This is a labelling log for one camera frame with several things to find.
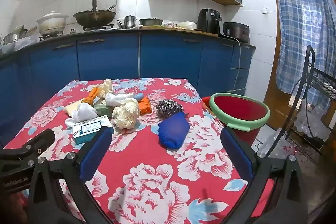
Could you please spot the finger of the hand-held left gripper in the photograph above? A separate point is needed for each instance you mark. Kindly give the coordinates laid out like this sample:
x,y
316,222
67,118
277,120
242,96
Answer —
x,y
39,141

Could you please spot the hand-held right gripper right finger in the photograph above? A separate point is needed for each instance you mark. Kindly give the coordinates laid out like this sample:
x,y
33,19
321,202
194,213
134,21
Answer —
x,y
236,154

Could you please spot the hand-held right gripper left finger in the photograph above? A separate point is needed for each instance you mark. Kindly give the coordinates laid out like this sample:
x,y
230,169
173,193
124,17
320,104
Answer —
x,y
95,153

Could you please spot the red bucket with green rim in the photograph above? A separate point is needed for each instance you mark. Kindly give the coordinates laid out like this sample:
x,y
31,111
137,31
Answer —
x,y
236,108

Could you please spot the small cream paper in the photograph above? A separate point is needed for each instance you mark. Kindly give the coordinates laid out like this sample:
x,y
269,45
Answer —
x,y
106,87

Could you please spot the steel wool scourer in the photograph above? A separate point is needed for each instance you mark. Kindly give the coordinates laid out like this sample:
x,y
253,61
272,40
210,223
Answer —
x,y
169,108

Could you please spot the white and blue medicine box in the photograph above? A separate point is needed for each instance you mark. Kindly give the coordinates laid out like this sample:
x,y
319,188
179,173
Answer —
x,y
92,130

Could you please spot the clear plastic sheet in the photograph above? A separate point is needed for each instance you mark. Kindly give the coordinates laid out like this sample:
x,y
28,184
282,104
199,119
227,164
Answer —
x,y
267,138

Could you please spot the white crumpled tissue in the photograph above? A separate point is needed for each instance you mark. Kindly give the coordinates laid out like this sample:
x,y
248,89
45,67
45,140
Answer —
x,y
85,111

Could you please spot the pale green box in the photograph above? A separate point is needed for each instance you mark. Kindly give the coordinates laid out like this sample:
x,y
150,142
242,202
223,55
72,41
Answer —
x,y
101,109

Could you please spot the pale yellow sponge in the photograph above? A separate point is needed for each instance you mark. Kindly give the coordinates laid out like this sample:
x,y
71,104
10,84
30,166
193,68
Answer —
x,y
71,109

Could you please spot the large crumpled cream paper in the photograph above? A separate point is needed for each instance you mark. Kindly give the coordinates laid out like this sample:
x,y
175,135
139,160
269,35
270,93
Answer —
x,y
126,113

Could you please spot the red floral tablecloth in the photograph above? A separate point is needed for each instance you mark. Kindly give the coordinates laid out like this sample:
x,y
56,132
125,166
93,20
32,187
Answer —
x,y
147,155

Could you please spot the orange snack packet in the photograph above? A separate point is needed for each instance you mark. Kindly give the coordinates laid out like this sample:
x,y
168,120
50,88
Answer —
x,y
145,107
92,96

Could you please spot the white plastic bag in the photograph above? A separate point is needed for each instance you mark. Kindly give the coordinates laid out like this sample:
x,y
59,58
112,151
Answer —
x,y
118,98

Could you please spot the red plastic stool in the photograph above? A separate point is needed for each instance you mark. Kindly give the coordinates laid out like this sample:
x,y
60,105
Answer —
x,y
205,102

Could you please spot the wooden door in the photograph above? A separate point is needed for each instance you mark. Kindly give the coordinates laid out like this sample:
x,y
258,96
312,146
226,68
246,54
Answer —
x,y
275,100

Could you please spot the blue mesh cloth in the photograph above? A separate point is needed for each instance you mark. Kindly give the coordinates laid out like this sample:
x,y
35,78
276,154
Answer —
x,y
173,132

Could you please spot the pale blue plastic piece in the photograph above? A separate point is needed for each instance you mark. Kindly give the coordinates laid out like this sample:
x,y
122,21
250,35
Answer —
x,y
139,96

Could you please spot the clear plastic bags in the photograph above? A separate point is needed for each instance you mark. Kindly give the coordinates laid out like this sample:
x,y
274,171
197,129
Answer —
x,y
312,121

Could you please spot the blue base cabinets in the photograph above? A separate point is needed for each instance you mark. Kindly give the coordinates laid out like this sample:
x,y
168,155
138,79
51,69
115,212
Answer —
x,y
105,61

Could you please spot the small lidded steel pot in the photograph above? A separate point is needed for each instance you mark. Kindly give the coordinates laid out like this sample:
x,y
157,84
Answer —
x,y
13,37

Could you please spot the black metal rack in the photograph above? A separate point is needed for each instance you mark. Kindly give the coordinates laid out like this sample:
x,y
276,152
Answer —
x,y
323,82

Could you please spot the white clay pot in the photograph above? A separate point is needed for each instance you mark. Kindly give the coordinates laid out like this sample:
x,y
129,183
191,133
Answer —
x,y
52,23

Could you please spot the dark rice cooker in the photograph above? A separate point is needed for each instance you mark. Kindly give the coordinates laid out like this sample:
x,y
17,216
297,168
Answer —
x,y
236,31

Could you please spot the gas stove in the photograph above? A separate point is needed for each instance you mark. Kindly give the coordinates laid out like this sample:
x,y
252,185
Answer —
x,y
97,28

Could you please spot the dark metal wok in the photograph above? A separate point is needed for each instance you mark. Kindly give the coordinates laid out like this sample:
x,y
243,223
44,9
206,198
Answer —
x,y
94,19

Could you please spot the steel kettle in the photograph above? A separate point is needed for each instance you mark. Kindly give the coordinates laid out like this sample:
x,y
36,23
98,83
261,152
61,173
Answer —
x,y
129,22

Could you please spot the black air fryer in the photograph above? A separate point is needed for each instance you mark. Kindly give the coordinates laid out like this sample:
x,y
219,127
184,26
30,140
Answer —
x,y
208,20

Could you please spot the steel cooking pot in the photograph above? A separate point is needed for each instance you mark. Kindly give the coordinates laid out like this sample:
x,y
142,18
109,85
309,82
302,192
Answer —
x,y
149,22

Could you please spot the small patterned bowl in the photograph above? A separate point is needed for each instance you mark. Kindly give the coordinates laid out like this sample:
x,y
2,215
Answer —
x,y
170,24

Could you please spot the metal spatula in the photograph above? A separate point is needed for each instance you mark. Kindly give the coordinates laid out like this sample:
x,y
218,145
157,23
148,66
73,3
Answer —
x,y
94,3

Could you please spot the blue plaid curtain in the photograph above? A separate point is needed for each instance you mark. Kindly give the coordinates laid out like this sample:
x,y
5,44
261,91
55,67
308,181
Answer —
x,y
302,16

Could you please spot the white wall socket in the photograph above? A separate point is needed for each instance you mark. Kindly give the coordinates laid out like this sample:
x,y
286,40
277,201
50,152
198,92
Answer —
x,y
266,10

